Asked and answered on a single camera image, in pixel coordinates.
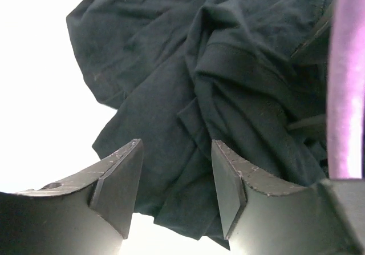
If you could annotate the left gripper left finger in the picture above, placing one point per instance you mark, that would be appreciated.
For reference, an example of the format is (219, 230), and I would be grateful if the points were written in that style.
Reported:
(89, 212)

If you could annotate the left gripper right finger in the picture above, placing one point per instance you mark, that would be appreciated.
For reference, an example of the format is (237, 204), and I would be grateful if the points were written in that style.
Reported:
(263, 214)

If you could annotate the black t shirt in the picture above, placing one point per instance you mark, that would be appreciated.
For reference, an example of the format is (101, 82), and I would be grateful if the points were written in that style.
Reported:
(181, 73)

